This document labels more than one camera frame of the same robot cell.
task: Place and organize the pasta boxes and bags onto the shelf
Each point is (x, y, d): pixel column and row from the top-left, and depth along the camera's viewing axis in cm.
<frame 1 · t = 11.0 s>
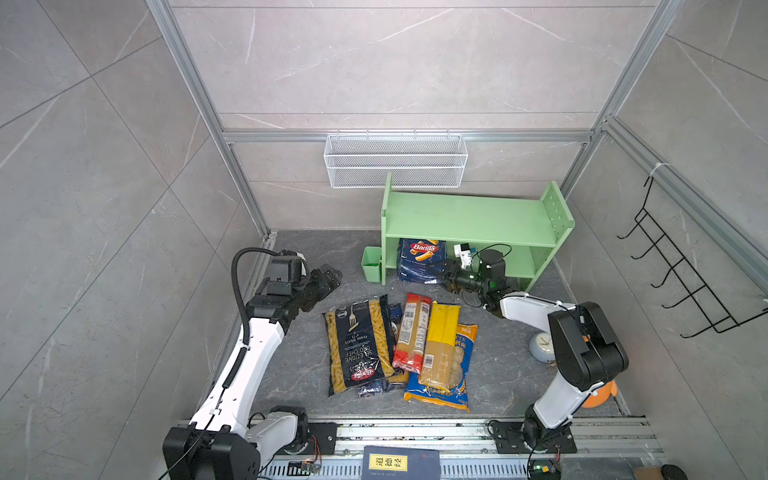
left hand: (332, 273, 78), fingers open
right hand: (427, 268, 87), fingers open
green two-tier shelf: (527, 225, 98), point 20 cm above the table
small green cup: (371, 263, 106), point 5 cm above the table
black penne pasta bag: (359, 344, 83), point 9 cm above the table
yellow spaghetti bag: (437, 370, 79), point 8 cm above the table
blue orecchiette pasta bag: (459, 398, 78), point 4 cm above the table
red spaghetti pack: (410, 353, 82), point 8 cm above the table

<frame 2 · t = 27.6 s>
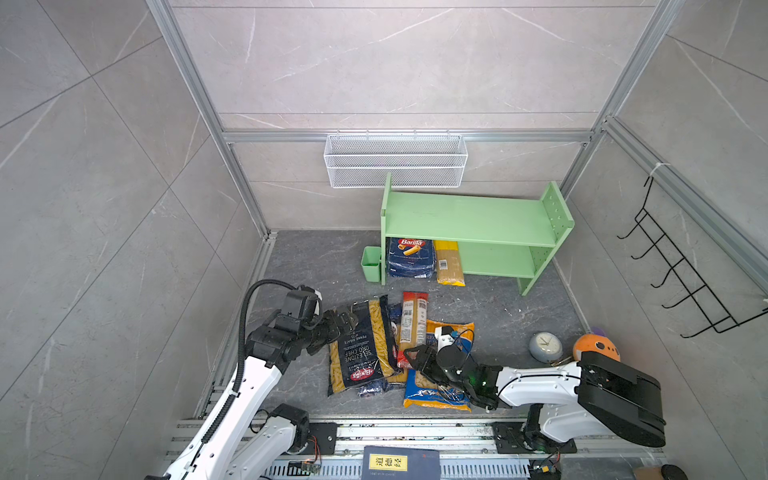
left hand: (345, 319, 75), fingers open
right hand: (405, 356, 81), fingers open
yellow spaghetti bag: (449, 266, 92), point 16 cm above the table
the other named things where they were.

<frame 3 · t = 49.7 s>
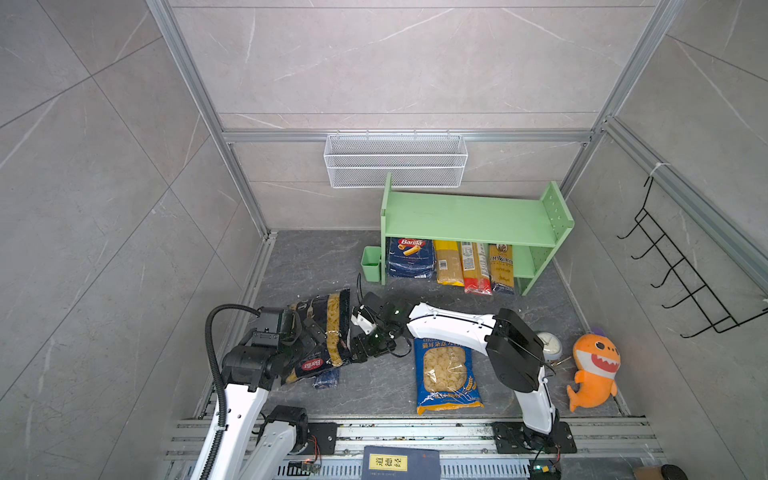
left hand: (311, 334, 74), fingers open
right hand: (360, 355, 82), fingers open
black penne pasta bag: (332, 312, 90), point 8 cm above the table
blue orecchiette pasta bag: (445, 377, 83), point 3 cm above the table
red spaghetti pack: (475, 260, 94), point 15 cm above the table
the other named things where they were.

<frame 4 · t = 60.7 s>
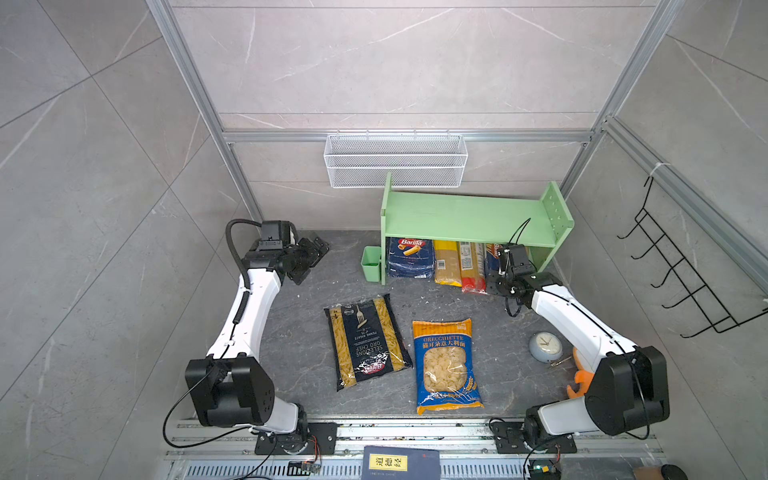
left hand: (321, 247, 82), fingers open
right hand: (495, 279, 89), fingers open
black penne pasta bag: (367, 339, 87), point 6 cm above the table
the other named things where they were.

